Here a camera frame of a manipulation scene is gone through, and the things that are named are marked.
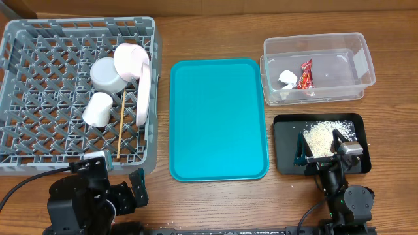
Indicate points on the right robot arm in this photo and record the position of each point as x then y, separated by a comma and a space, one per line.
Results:
349, 206

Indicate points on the white cup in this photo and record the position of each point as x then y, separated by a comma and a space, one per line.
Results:
97, 112

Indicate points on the teal serving tray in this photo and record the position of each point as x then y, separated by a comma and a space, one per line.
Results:
217, 126

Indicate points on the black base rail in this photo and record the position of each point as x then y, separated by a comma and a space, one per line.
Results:
135, 228

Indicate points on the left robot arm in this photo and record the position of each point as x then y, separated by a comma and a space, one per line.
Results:
86, 203

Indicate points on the clear plastic bin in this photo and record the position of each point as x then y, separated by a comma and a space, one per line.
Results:
342, 68

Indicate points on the red snack wrapper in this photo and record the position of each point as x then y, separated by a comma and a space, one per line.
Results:
306, 81

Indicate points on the large white plate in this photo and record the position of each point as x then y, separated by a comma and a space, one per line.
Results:
143, 95

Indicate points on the small pink plate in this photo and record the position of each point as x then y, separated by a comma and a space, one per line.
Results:
128, 60

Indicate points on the grey bowl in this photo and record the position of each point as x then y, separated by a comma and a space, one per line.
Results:
105, 78

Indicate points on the white napkin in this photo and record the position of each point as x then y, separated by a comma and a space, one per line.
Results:
289, 79

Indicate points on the black tray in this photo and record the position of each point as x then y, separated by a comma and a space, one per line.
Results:
286, 128

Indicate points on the grey dish rack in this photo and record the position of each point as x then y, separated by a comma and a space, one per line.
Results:
46, 87

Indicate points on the pile of rice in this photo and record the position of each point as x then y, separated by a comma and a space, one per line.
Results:
319, 136

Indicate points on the wooden chopstick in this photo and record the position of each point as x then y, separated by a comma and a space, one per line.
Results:
121, 124

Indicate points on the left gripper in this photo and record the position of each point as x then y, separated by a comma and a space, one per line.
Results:
121, 192

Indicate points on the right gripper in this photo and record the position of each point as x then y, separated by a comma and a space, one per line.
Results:
322, 160

